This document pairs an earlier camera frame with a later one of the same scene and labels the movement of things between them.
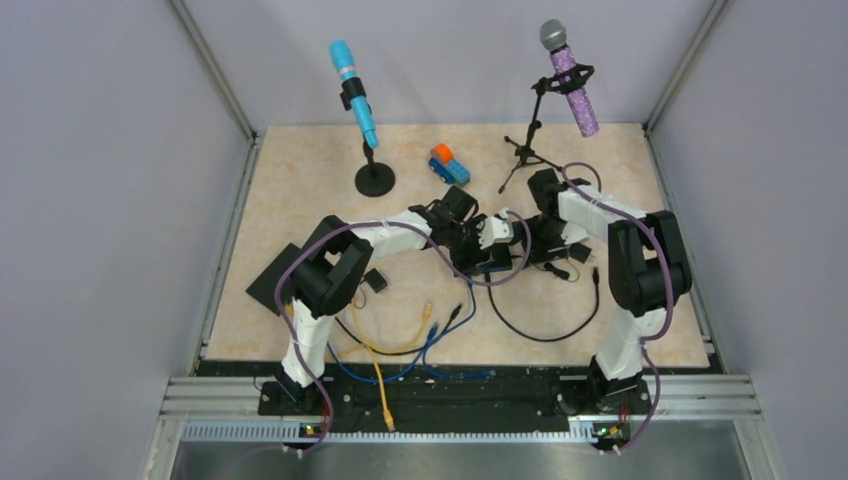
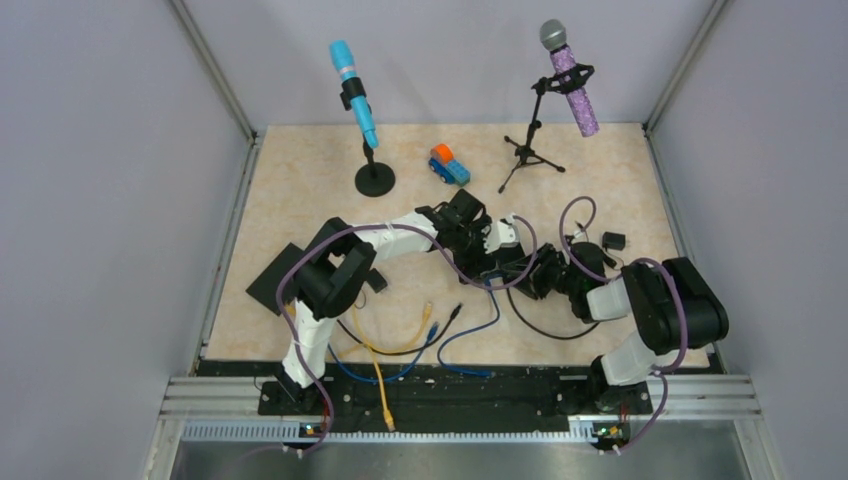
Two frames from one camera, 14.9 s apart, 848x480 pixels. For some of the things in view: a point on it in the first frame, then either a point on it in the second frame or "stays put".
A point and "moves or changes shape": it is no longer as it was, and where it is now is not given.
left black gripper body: (464, 243) stays put
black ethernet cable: (596, 280) moves or changes shape
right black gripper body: (546, 234) → (557, 276)
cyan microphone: (344, 59) stays put
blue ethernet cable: (486, 373) moves or changes shape
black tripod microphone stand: (561, 83) stays put
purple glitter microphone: (553, 37) stays put
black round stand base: (374, 179) stays put
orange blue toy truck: (448, 169) stays put
